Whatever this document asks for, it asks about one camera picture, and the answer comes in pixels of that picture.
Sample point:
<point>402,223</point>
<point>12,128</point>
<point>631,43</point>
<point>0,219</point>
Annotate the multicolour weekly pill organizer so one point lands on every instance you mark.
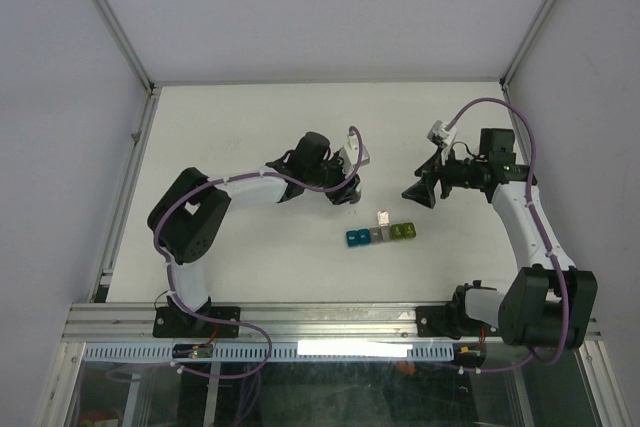
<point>385,230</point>

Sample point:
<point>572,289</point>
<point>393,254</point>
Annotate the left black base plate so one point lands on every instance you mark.
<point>200,322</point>

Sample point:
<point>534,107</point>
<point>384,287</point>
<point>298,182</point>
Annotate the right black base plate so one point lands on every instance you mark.
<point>449,321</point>

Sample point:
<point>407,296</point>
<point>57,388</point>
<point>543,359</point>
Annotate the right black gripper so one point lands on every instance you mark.
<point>432,170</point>

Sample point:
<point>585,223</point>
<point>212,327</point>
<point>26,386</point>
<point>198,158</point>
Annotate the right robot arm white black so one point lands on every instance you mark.
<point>550,301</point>

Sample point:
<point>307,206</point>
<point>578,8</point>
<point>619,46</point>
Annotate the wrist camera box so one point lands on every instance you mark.
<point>352,153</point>
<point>442,134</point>

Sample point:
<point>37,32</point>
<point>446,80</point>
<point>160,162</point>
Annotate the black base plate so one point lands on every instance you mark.
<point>449,321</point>
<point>200,322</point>

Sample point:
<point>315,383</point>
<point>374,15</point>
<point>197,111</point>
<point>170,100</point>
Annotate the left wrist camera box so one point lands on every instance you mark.
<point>352,153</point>

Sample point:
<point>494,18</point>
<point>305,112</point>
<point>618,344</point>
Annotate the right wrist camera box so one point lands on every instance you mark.
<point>442,134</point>

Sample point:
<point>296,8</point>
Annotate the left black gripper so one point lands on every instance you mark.
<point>345,193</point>

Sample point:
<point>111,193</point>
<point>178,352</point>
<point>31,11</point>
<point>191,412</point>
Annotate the aluminium mounting rail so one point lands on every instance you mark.
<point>381,321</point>

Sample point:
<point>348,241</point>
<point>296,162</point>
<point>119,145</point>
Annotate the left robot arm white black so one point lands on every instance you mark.
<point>188,217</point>

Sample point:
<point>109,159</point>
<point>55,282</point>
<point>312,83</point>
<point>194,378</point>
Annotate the white slotted cable duct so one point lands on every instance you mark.
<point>299,351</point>

